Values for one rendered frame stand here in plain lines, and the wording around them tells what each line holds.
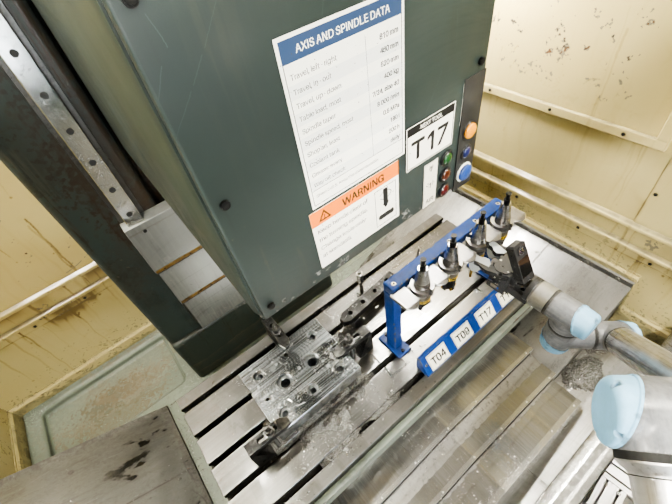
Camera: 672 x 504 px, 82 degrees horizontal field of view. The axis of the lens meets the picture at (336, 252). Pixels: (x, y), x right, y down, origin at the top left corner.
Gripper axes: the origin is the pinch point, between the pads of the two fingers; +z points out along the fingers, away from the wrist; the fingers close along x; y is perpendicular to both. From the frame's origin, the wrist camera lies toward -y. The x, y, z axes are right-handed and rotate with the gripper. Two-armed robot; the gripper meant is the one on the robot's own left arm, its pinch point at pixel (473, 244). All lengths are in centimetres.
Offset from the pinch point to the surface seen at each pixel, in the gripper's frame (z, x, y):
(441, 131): -8, -29, -53
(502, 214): -1.4, 9.1, -6.6
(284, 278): -8, -59, -45
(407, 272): 4.2, -22.1, -2.5
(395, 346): 1.9, -28.7, 27.6
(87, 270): 92, -95, 14
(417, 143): -8, -34, -54
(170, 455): 35, -106, 57
